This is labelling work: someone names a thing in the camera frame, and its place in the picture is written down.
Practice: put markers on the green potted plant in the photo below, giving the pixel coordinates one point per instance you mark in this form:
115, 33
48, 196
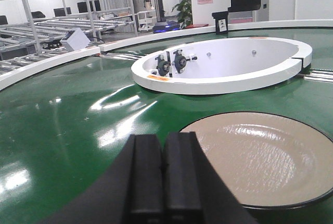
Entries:
184, 15

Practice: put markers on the white box on rack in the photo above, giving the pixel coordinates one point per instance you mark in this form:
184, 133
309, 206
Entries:
75, 40

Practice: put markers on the white rolling cart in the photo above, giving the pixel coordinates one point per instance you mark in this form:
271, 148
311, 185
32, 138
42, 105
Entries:
146, 20

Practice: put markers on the small black sign stand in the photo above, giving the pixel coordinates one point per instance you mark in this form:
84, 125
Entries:
221, 22

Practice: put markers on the metal roller rack shelving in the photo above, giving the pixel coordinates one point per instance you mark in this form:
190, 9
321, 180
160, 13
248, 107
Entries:
31, 30

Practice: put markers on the white outer conveyor rim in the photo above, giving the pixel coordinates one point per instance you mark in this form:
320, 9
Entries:
21, 73

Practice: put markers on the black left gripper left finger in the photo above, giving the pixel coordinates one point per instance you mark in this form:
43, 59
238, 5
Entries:
130, 190

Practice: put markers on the black bearing mount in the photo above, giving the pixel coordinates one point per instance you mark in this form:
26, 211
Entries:
180, 61
163, 66

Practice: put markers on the beige plate black rim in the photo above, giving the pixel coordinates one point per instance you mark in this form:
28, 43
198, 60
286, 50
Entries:
267, 160

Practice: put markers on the black bearing mount right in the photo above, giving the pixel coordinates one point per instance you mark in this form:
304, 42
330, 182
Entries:
180, 61

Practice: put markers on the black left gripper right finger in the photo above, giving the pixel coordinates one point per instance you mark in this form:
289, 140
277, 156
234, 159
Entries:
193, 191

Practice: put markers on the black bearing mount left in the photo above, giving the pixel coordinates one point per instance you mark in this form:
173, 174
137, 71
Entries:
163, 66

